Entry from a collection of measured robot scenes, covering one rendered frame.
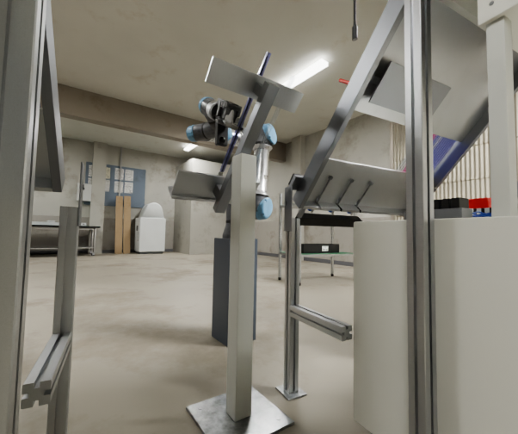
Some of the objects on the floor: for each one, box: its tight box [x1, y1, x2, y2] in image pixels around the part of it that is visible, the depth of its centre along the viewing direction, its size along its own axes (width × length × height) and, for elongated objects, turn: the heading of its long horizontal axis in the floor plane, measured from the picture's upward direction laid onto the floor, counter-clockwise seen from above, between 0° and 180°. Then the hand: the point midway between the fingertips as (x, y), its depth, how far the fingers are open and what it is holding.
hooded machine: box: [134, 202, 166, 254], centre depth 745 cm, size 67×57×134 cm
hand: (238, 129), depth 97 cm, fingers closed, pressing on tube
